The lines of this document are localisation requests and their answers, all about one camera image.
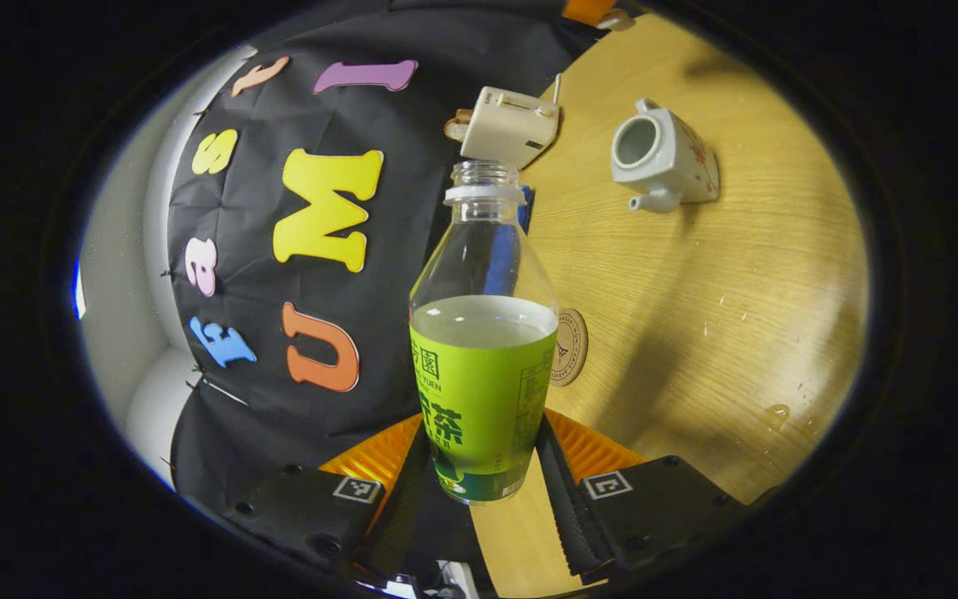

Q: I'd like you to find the round brown coaster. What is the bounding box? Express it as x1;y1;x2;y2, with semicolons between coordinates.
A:
549;308;589;388

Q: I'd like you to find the white ceramic teacup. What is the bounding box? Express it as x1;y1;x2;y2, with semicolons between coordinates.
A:
610;98;720;214

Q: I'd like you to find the white toaster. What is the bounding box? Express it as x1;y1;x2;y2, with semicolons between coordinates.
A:
460;86;561;170

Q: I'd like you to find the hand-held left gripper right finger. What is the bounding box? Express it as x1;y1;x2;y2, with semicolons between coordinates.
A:
533;408;752;583

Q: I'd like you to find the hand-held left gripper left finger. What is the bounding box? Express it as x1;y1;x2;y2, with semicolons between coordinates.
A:
221;413;430;583

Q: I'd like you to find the green label water bottle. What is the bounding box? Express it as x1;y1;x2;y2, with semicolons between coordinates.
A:
408;158;560;504

